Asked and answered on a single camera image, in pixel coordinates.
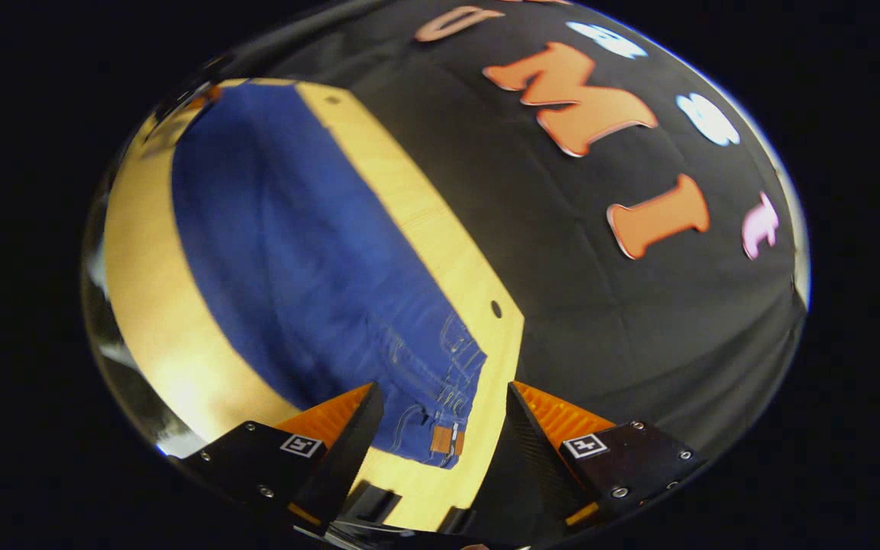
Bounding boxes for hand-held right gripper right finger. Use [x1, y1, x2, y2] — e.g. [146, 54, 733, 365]
[506, 380, 710, 532]

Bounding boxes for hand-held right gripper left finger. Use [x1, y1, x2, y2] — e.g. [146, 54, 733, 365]
[179, 381, 386, 532]

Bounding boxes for blue denim jeans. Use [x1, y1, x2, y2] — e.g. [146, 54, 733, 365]
[171, 80, 487, 469]

